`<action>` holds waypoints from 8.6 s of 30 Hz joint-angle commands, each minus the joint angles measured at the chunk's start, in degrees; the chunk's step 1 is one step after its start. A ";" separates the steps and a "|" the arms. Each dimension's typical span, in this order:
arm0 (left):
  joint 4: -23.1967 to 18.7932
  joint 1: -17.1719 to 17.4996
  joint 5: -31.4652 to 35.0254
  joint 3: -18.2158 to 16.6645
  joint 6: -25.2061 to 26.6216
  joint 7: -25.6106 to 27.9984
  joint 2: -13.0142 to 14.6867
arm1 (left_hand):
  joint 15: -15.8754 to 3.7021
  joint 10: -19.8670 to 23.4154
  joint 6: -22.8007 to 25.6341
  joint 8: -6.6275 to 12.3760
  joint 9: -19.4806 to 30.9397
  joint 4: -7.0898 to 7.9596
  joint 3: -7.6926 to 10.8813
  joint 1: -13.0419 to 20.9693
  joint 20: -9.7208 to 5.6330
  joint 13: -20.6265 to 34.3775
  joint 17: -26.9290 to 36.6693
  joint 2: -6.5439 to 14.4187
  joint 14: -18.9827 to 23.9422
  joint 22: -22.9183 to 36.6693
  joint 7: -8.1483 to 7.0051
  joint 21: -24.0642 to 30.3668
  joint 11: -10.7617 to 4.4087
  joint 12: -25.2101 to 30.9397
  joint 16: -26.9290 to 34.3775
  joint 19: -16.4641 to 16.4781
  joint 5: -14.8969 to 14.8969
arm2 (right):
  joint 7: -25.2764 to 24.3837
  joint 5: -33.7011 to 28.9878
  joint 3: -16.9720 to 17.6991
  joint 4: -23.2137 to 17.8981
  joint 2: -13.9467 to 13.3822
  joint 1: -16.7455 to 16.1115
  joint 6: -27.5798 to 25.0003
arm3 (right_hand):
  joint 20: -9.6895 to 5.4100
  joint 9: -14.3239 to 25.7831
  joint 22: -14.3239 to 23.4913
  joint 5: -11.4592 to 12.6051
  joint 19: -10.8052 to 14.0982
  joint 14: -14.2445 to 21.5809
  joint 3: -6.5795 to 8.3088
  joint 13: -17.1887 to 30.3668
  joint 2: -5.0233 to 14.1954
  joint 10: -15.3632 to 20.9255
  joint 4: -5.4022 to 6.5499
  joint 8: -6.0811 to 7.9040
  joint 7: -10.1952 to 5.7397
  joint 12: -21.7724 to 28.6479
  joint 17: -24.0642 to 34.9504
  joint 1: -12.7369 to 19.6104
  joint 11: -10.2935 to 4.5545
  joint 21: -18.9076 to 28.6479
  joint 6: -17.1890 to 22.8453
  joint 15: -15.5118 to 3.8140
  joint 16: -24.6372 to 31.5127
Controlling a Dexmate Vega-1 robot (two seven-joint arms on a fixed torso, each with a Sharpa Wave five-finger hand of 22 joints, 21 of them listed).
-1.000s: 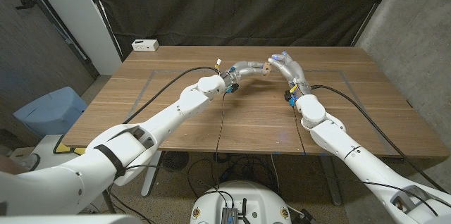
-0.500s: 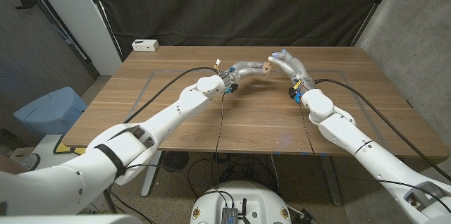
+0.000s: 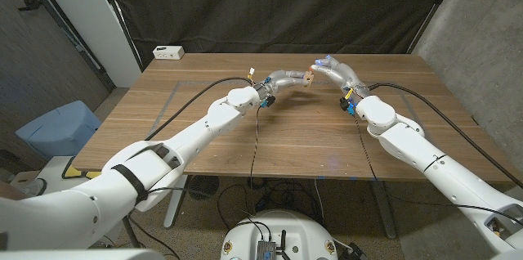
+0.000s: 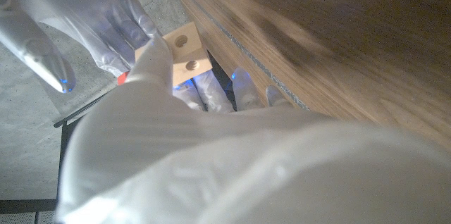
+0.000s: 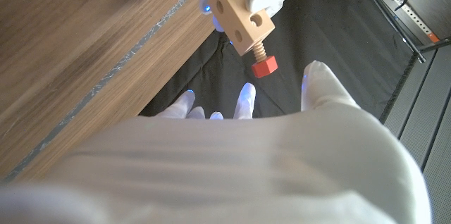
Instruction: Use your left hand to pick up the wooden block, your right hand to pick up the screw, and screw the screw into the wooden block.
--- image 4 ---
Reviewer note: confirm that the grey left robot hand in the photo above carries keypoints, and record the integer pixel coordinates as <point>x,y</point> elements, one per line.
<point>211,167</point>

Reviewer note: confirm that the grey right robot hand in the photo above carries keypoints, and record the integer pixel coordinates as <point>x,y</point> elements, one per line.
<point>70,23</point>

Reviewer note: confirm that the red-headed wooden screw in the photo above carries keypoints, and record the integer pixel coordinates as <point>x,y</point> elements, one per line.
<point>122,77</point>

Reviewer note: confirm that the wooden block with holes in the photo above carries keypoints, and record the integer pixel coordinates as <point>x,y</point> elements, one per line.
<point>188,55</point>

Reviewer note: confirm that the black backdrop stand pole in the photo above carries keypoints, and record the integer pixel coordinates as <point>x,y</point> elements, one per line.
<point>67,146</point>

